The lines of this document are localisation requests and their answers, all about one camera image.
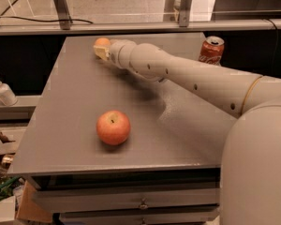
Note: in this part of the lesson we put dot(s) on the red apple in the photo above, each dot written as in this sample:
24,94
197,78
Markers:
113,127

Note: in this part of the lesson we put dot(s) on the red coca-cola can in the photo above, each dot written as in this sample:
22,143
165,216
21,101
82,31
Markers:
211,50

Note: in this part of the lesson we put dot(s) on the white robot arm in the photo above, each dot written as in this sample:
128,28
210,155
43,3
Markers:
250,184

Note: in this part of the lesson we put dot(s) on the white pump bottle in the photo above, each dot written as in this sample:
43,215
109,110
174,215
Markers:
6,95

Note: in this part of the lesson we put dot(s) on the metal railing frame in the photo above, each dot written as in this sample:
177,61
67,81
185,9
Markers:
69,17

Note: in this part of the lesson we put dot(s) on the upper drawer knob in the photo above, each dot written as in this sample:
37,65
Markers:
143,205

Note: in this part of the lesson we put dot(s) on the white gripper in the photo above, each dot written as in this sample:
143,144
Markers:
116,54

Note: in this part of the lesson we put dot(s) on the cardboard box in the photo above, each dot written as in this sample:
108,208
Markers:
29,210

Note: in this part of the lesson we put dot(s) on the small orange fruit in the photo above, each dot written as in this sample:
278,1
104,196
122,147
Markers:
102,41

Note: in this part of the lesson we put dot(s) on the grey drawer cabinet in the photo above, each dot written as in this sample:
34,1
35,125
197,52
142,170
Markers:
171,157

